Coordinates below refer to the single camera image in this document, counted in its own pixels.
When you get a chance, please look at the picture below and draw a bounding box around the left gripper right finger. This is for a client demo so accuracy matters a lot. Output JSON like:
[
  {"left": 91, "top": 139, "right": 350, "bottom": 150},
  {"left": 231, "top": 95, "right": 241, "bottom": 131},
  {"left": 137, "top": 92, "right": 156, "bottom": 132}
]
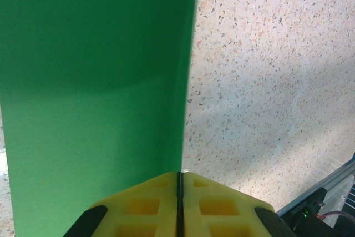
[{"left": 180, "top": 172, "right": 297, "bottom": 237}]

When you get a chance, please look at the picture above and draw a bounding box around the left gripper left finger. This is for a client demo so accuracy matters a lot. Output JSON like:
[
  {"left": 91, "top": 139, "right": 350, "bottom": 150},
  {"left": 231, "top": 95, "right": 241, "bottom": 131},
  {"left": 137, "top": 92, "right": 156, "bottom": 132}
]
[{"left": 63, "top": 172, "right": 180, "bottom": 237}]

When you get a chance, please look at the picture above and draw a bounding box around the green paper sheet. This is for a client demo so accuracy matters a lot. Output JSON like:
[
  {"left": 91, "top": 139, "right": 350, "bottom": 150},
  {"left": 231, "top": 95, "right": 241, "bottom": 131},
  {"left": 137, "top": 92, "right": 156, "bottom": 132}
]
[{"left": 0, "top": 0, "right": 202, "bottom": 237}]

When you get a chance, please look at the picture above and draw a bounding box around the aluminium mounting rail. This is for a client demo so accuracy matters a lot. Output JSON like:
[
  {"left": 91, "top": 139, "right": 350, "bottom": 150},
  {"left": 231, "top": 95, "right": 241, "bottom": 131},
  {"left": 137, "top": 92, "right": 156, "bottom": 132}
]
[{"left": 277, "top": 152, "right": 355, "bottom": 215}]

